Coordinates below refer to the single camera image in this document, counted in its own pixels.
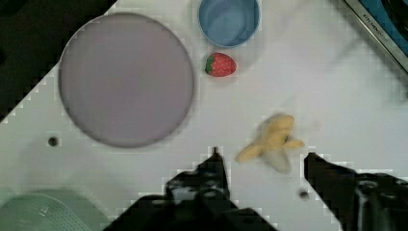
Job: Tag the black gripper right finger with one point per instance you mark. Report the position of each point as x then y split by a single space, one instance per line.
359 201

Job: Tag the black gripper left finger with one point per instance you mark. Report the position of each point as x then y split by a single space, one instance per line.
194 200

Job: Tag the peeled yellow toy banana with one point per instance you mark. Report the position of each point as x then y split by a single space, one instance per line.
272 144

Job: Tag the lavender round plate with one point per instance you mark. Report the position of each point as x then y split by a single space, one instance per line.
126 80

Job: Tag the red toy strawberry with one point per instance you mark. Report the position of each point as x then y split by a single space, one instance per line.
220 65

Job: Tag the green colander bowl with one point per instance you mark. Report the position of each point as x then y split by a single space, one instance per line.
49 210

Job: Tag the blue bowl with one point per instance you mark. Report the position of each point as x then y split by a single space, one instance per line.
228 23

